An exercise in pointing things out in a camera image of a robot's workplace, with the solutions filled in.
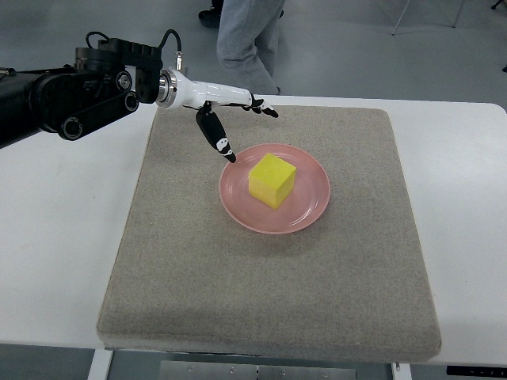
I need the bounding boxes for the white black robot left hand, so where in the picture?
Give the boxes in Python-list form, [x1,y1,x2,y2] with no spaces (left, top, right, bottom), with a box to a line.
[156,69,278,163]

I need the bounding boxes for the yellow foam block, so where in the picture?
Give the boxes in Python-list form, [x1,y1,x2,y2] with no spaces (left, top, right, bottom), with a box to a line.
[248,153,297,210]

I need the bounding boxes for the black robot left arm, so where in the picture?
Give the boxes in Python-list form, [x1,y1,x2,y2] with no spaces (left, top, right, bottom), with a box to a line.
[1,33,166,147]

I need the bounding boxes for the pink plate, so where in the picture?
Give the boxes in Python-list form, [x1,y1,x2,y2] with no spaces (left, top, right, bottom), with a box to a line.
[219,143,330,234]

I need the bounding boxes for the black label plate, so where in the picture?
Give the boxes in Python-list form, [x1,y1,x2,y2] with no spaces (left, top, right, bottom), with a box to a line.
[446,366,506,378]

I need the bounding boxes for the person in grey trousers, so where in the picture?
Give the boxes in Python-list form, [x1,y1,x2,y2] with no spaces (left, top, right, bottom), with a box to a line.
[198,0,284,95]

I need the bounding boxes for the grey fabric mat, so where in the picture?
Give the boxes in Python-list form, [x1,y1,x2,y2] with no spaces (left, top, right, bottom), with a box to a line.
[97,106,441,363]

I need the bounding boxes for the metal chair legs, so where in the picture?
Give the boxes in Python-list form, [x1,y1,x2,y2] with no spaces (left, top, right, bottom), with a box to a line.
[390,1,506,36]

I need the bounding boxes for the grey metal base plate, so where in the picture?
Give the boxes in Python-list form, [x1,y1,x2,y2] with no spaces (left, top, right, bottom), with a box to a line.
[158,361,357,380]

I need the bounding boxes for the white table frame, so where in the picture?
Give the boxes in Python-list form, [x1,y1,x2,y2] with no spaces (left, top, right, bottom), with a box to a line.
[87,349,113,380]

